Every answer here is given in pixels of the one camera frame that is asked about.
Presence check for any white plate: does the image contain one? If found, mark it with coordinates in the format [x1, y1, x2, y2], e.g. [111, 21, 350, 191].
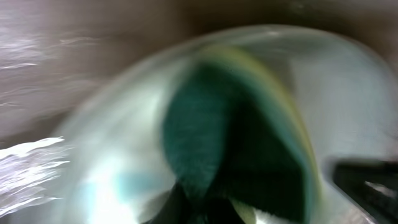
[42, 26, 397, 223]

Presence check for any green sponge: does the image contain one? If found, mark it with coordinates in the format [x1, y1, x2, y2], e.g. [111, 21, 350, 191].
[161, 46, 321, 223]

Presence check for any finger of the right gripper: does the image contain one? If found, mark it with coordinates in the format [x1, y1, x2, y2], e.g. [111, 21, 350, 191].
[332, 160, 397, 224]

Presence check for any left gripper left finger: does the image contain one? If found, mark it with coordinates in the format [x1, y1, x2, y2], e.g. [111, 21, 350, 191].
[139, 190, 171, 223]

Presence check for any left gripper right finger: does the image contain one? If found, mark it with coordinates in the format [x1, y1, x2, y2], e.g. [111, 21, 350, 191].
[229, 199, 256, 224]

